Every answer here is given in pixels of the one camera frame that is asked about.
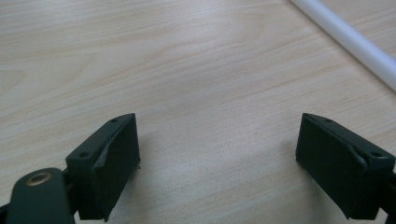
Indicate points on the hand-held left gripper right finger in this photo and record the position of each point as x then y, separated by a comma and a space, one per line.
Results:
339, 165

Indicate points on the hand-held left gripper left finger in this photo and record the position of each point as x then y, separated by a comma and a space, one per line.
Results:
106, 165

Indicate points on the white plastic tube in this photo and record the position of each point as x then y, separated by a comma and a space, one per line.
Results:
355, 42

